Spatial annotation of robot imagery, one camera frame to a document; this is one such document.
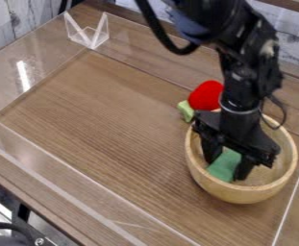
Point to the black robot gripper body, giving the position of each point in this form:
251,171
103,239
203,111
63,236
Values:
240,132

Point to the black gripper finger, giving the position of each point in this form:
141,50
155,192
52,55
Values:
244,167
211,146

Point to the green rectangular block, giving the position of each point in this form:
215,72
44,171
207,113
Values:
223,167

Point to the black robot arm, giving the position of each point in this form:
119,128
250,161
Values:
246,41

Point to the light wooden bowl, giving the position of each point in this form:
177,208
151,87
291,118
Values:
264,181

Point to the red plush ball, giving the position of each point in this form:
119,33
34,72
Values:
203,97

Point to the small green block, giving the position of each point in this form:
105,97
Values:
185,110

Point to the clear acrylic front barrier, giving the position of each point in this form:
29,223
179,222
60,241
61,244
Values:
83,208

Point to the black table leg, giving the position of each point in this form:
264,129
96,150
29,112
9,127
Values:
20,215

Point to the clear acrylic corner bracket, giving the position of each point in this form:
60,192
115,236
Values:
88,37

